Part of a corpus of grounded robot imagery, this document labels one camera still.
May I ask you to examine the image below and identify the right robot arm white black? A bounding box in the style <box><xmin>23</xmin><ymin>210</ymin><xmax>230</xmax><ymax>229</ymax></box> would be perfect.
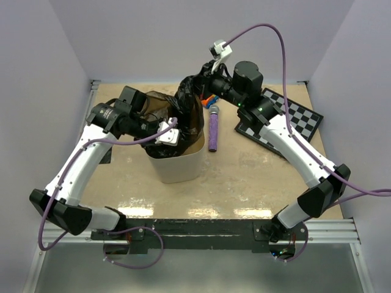
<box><xmin>194</xmin><ymin>60</ymin><xmax>351</xmax><ymax>242</ymax></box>

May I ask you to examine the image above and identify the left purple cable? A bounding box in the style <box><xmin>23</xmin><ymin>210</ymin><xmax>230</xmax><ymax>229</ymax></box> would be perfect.
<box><xmin>37</xmin><ymin>117</ymin><xmax>165</xmax><ymax>269</ymax></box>

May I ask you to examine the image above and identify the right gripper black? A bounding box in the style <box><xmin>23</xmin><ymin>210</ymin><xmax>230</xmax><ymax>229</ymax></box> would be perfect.
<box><xmin>184</xmin><ymin>60</ymin><xmax>246</xmax><ymax>108</ymax></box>

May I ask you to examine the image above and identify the small black block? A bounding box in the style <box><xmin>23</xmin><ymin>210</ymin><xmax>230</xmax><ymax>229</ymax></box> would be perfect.
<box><xmin>100</xmin><ymin>147</ymin><xmax>112</xmax><ymax>164</ymax></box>

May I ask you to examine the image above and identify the black trash bag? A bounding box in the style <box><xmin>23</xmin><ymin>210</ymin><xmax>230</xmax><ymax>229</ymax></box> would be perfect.
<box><xmin>136</xmin><ymin>75</ymin><xmax>204</xmax><ymax>159</ymax></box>

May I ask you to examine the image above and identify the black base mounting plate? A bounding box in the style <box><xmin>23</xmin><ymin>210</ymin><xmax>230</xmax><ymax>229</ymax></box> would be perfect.
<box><xmin>91</xmin><ymin>219</ymin><xmax>309</xmax><ymax>255</ymax></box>

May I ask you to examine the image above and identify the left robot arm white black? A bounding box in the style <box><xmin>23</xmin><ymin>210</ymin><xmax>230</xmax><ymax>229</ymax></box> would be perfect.
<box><xmin>29</xmin><ymin>86</ymin><xmax>179</xmax><ymax>239</ymax></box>

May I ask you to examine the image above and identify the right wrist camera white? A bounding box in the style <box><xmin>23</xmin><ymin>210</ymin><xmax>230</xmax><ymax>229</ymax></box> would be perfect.
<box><xmin>210</xmin><ymin>40</ymin><xmax>232</xmax><ymax>73</ymax></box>

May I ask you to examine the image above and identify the purple glitter microphone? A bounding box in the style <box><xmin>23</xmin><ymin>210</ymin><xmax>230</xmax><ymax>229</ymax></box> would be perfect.
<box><xmin>208</xmin><ymin>105</ymin><xmax>219</xmax><ymax>153</ymax></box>

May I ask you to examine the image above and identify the beige plastic trash bin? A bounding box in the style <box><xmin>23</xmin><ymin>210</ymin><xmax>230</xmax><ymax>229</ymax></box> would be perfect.
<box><xmin>148</xmin><ymin>134</ymin><xmax>205</xmax><ymax>184</ymax></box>

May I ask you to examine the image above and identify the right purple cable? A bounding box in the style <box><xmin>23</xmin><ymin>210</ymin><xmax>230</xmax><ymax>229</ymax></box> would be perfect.
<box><xmin>224</xmin><ymin>23</ymin><xmax>391</xmax><ymax>262</ymax></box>

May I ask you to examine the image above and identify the purple cable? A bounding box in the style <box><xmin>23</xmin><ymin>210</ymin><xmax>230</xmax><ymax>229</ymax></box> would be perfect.
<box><xmin>37</xmin><ymin>117</ymin><xmax>165</xmax><ymax>269</ymax></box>
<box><xmin>224</xmin><ymin>23</ymin><xmax>391</xmax><ymax>262</ymax></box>

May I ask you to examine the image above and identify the black white chessboard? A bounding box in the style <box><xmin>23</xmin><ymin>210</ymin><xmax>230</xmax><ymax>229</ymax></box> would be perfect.
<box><xmin>235</xmin><ymin>87</ymin><xmax>324</xmax><ymax>157</ymax></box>

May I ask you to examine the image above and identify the colourful toy car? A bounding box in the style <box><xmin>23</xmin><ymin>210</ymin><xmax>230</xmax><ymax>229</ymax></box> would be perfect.
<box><xmin>201</xmin><ymin>95</ymin><xmax>219</xmax><ymax>109</ymax></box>

